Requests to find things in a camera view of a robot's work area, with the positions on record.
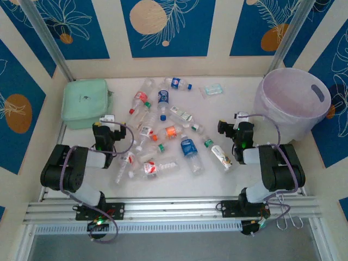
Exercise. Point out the clear bottle red white label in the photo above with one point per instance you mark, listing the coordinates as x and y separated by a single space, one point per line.
145 130
130 160
150 167

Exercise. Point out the small clear bottle green label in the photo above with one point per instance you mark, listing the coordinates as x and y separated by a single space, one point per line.
196 127

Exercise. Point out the white colourful label bottle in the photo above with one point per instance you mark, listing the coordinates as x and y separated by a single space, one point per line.
221 159

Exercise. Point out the clear bottle red cap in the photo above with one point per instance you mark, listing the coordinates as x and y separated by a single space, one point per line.
140 95

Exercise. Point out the blue Pocari Sweat bottle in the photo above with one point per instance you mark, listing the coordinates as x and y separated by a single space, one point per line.
188 148

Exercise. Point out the clear bottle green white label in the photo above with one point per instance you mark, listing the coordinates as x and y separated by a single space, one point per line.
180 113

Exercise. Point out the orange label orange cap bottle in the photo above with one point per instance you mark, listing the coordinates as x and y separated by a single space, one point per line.
170 132

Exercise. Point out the pale lavender plastic bin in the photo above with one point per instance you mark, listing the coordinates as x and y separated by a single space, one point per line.
288 108

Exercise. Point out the blue label bottle round logo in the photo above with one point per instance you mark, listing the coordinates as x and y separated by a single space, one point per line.
176 83

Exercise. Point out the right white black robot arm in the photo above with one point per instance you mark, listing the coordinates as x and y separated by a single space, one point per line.
282 174

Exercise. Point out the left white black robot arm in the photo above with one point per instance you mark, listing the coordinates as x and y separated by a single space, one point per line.
68 174

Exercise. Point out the small clear bluish packet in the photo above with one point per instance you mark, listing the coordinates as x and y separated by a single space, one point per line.
213 89

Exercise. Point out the mint green zip pouch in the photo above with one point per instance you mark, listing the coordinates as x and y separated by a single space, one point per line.
84 100

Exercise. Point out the small circuit board green light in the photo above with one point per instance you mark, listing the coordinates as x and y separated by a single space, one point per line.
98 223
253 227

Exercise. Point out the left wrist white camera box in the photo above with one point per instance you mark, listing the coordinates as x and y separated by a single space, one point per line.
106 118

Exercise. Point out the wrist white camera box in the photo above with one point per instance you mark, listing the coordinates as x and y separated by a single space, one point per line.
106 118
241 115

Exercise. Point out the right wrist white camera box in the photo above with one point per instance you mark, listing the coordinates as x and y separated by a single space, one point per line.
241 115

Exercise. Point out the aluminium side rail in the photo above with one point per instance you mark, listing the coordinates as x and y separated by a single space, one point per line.
302 191
61 133

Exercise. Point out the long aluminium base rail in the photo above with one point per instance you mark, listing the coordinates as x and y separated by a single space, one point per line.
174 208

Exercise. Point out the aluminium frame post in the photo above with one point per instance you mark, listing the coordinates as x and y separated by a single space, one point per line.
289 40
46 40

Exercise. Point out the grey frame leg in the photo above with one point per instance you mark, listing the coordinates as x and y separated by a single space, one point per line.
322 242
24 244

